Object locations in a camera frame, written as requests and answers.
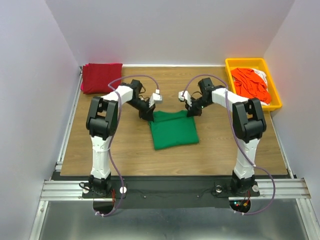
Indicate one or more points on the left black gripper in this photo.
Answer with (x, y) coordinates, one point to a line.
(147, 112)

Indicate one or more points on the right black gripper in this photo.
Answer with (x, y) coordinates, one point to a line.
(192, 110)

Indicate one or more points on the green t shirt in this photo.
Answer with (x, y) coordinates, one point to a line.
(172, 129)

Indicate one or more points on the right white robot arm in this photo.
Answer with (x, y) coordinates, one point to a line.
(247, 122)

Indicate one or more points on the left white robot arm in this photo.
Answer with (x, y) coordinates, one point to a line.
(102, 123)

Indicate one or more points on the orange t shirt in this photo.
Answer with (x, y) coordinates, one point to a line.
(249, 85)

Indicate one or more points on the folded red t shirt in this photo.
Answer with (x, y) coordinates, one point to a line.
(97, 76)

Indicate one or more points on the white t shirt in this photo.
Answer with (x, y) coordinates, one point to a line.
(261, 74)

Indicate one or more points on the yellow plastic bin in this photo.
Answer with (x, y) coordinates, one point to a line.
(259, 64)

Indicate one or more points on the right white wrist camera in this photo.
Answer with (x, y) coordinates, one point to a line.
(184, 96)

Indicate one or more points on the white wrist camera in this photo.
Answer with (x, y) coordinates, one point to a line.
(155, 98)
(184, 96)

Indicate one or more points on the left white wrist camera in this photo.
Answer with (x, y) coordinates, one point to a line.
(155, 98)

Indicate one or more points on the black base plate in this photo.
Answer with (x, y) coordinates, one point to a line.
(169, 192)

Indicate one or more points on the left side aluminium rail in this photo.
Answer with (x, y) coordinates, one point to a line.
(64, 144)

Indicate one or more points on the right side aluminium rail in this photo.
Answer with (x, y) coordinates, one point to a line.
(282, 149)

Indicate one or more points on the aluminium frame rail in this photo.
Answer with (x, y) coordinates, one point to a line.
(295, 188)

